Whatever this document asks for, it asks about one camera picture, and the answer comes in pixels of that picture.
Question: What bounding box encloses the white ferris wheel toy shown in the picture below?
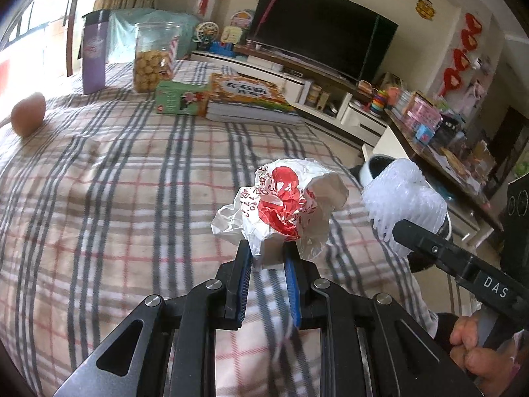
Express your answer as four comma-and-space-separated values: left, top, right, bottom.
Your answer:
196, 22, 219, 52

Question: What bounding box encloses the brown egg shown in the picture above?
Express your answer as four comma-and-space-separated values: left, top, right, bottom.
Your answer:
11, 93, 46, 137

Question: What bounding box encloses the dark wooden door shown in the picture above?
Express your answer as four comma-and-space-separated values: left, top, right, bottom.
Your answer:
494, 105, 529, 163

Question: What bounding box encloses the clear cookie jar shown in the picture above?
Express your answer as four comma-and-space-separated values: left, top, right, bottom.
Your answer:
133, 22, 183, 92

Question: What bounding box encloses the white low television cabinet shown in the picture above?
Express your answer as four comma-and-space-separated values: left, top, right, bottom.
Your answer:
191, 47, 389, 137

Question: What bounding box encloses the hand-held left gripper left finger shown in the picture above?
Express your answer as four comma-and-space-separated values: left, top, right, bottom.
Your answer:
54, 240, 254, 397

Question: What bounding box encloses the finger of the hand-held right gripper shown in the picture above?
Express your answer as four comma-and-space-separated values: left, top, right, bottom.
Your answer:
392, 220, 522, 312

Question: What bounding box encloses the plaid blanket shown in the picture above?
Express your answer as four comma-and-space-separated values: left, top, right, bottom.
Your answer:
0, 59, 464, 397

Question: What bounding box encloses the black flat television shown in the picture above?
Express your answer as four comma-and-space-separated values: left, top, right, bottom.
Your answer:
247, 0, 398, 84

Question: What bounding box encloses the pink toy box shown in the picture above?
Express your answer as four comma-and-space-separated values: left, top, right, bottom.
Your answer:
392, 91, 443, 132

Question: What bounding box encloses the purple box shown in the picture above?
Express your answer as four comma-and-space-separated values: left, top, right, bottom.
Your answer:
81, 8, 111, 95

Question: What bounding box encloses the brown-topped coffee table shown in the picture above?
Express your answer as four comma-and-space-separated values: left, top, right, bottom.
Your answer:
361, 103, 503, 253

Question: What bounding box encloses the white ridged plastic tray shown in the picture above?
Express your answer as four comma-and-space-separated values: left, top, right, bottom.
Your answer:
361, 158, 448, 257

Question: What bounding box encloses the green box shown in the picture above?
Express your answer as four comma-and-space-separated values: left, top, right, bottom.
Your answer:
155, 80, 212, 117

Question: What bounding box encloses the black bin with white rim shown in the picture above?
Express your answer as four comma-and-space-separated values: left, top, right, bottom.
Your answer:
351, 154, 453, 274

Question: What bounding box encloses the person's right hand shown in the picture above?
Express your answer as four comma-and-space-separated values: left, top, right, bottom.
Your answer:
450, 315, 519, 384

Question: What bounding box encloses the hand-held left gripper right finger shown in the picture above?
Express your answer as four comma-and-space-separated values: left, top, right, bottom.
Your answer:
283, 244, 482, 397

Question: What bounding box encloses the white red-print bag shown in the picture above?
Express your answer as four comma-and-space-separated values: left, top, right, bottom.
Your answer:
211, 158, 350, 271

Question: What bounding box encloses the thick grey book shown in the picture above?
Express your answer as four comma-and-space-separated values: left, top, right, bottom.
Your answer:
206, 101, 305, 127

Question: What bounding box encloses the colourful stacking rings toy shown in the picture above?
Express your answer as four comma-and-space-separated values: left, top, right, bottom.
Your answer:
370, 91, 390, 118

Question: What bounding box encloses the orange picture book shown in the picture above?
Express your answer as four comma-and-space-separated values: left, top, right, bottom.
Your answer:
207, 73, 299, 114

